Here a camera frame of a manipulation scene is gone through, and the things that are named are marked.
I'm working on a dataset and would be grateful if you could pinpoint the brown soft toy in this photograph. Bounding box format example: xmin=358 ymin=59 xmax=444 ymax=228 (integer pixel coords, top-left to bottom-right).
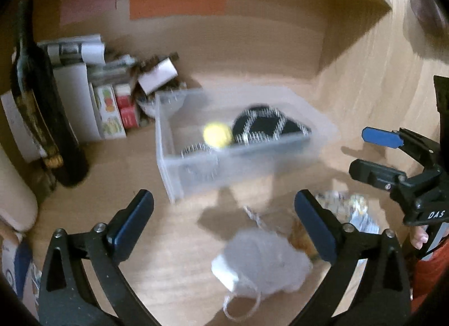
xmin=289 ymin=219 xmax=321 ymax=263

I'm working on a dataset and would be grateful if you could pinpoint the person's right forearm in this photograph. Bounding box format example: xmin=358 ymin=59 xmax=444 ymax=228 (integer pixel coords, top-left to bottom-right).
xmin=409 ymin=238 xmax=449 ymax=314

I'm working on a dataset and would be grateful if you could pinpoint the crinkled clear plastic packet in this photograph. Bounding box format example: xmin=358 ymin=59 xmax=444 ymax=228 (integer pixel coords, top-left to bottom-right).
xmin=314 ymin=190 xmax=381 ymax=236

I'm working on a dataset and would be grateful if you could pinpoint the small black white patterned cloth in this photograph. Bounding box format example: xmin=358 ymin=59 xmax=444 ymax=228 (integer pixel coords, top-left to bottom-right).
xmin=180 ymin=142 xmax=213 ymax=159

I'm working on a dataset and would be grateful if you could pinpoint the tall white box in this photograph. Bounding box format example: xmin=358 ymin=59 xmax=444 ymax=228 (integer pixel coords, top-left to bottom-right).
xmin=52 ymin=62 xmax=103 ymax=143

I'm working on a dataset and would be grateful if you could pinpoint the stack of printed papers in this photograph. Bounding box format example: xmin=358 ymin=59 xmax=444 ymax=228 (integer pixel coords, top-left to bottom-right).
xmin=37 ymin=33 xmax=106 ymax=67

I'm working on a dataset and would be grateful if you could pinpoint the clear plastic storage bin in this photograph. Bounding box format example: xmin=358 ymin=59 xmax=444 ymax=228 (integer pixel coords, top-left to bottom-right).
xmin=154 ymin=86 xmax=340 ymax=204

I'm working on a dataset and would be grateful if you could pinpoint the white open carton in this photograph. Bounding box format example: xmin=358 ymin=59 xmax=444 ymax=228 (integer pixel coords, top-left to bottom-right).
xmin=137 ymin=58 xmax=178 ymax=95

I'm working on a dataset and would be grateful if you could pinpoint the person's right hand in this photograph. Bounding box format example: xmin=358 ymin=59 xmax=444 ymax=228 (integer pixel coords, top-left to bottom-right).
xmin=410 ymin=226 xmax=430 ymax=250

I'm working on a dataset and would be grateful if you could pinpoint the pink paper sheet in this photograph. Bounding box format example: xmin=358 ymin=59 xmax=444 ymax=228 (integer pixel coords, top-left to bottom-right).
xmin=59 ymin=0 xmax=118 ymax=25

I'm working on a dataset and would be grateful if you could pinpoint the wooden shelf board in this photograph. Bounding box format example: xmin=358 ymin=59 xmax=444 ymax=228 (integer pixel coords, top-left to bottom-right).
xmin=317 ymin=0 xmax=393 ymax=76

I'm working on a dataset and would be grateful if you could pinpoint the white paper roll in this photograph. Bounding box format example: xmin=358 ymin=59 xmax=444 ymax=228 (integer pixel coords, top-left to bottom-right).
xmin=0 ymin=145 xmax=39 ymax=232

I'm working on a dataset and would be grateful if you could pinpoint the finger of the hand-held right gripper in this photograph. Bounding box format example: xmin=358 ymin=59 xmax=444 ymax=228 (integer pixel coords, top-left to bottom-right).
xmin=362 ymin=127 xmax=441 ymax=170
xmin=349 ymin=158 xmax=423 ymax=195

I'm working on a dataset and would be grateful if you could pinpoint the blue white package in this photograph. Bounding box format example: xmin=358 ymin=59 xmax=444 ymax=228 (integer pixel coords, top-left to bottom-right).
xmin=0 ymin=231 xmax=42 ymax=318

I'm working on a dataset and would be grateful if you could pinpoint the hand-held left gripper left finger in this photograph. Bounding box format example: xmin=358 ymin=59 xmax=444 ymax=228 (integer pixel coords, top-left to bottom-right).
xmin=38 ymin=189 xmax=158 ymax=326

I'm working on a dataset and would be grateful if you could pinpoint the dark wine bottle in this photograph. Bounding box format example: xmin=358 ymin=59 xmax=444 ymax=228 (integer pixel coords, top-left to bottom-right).
xmin=12 ymin=0 xmax=89 ymax=187

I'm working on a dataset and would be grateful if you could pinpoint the yellow foam ball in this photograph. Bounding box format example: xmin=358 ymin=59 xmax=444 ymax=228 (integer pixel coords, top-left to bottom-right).
xmin=203 ymin=122 xmax=233 ymax=149

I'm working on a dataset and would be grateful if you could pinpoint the red box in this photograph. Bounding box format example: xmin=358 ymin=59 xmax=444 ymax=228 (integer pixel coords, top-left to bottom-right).
xmin=118 ymin=106 xmax=140 ymax=129
xmin=114 ymin=84 xmax=133 ymax=109

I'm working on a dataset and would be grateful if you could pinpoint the grey mesh bath sponge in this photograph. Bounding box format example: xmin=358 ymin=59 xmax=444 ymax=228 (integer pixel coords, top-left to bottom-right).
xmin=211 ymin=226 xmax=314 ymax=323

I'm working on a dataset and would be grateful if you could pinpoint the orange paper sheet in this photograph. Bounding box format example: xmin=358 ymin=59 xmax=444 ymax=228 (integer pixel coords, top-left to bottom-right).
xmin=129 ymin=0 xmax=228 ymax=21

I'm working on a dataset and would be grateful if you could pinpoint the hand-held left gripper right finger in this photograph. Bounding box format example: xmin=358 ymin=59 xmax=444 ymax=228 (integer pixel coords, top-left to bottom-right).
xmin=294 ymin=189 xmax=413 ymax=326

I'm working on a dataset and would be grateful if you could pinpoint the dark round object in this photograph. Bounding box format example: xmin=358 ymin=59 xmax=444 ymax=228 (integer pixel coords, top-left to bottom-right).
xmin=409 ymin=0 xmax=449 ymax=37

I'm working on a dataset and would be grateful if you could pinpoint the fruit print box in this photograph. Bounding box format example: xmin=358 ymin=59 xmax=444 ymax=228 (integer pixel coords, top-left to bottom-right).
xmin=92 ymin=84 xmax=127 ymax=139

